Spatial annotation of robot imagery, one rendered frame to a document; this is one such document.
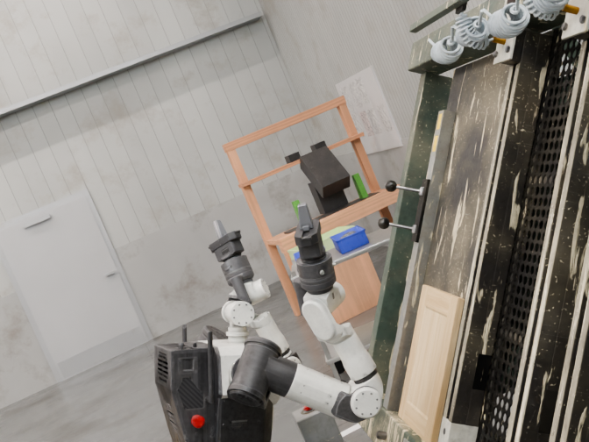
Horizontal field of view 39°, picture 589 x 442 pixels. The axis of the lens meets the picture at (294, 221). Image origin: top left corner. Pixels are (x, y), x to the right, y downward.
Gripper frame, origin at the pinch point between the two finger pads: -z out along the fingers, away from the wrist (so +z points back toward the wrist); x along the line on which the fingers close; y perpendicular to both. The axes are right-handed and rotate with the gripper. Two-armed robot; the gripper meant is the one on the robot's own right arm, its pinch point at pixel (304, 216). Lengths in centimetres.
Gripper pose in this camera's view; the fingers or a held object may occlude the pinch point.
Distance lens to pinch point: 198.5
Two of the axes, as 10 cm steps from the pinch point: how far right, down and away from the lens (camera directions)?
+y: 9.7, -1.6, -1.6
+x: 1.0, -3.4, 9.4
